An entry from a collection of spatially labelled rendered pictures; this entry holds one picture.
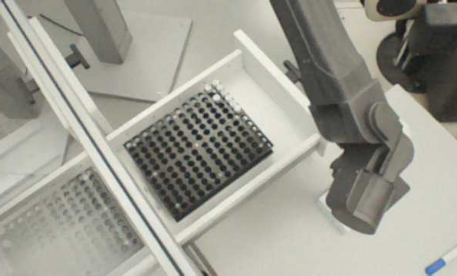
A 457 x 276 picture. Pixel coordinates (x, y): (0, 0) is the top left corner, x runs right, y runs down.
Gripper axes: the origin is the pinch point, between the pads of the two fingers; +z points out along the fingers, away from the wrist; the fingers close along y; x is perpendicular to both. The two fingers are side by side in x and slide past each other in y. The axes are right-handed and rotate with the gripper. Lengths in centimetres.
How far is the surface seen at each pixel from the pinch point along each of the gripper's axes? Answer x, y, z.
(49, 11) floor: -14, -170, 96
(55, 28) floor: -17, -158, 96
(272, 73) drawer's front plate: 5.3, -26.9, 2.3
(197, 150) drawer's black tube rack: -14.6, -24.7, 5.2
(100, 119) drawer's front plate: -25, -43, 7
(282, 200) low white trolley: -5.8, -10.1, 19.0
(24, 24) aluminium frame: -26, -65, -4
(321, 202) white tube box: -0.9, -4.3, 15.6
